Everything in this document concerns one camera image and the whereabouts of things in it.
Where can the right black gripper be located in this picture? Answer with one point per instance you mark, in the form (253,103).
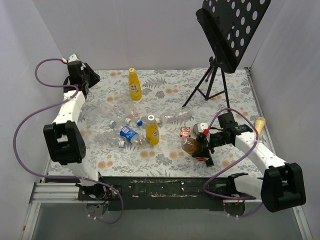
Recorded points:
(206,146)

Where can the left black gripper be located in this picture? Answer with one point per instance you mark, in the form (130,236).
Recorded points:
(90,77)

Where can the brown tea bottle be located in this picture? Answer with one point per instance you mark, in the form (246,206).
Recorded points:
(192,147)

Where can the yellow honey pomelo bottle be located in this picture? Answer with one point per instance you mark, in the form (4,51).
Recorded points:
(152,132)

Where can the white green pomelo cap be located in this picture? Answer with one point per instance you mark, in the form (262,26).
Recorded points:
(151,117)

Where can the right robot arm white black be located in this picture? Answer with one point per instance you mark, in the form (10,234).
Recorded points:
(282,186)

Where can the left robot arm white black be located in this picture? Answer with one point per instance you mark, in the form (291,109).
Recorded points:
(64,141)

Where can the clear bottle white cap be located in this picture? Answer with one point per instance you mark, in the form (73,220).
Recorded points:
(120,116)

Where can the clear crushed plastic bottle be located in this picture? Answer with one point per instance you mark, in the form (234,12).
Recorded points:
(175,115)

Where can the clear bottle far left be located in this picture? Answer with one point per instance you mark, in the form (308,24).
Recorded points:
(108,112)

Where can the tall yellow juice bottle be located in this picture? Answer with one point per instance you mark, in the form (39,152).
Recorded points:
(134,85)

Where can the clear bottle blue cap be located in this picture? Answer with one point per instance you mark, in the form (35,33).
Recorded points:
(132,115)

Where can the blue label crushed water bottle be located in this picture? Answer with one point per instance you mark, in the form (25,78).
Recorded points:
(132,136)

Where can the red owl wooden block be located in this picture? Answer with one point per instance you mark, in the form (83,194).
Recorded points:
(185,132)

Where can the beige cone object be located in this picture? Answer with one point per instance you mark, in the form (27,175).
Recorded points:
(259,125)

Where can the floral patterned table mat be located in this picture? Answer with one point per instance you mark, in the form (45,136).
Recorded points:
(164,90)

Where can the black front base bar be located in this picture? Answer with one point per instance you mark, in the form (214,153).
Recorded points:
(158,193)

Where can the black perforated music stand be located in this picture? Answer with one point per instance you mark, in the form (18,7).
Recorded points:
(229,26)

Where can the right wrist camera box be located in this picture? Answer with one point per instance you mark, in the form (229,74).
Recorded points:
(199,128)

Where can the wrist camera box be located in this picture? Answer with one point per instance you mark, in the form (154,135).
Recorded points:
(73,58)
(199,128)

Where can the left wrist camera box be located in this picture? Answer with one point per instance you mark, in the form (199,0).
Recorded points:
(73,58)

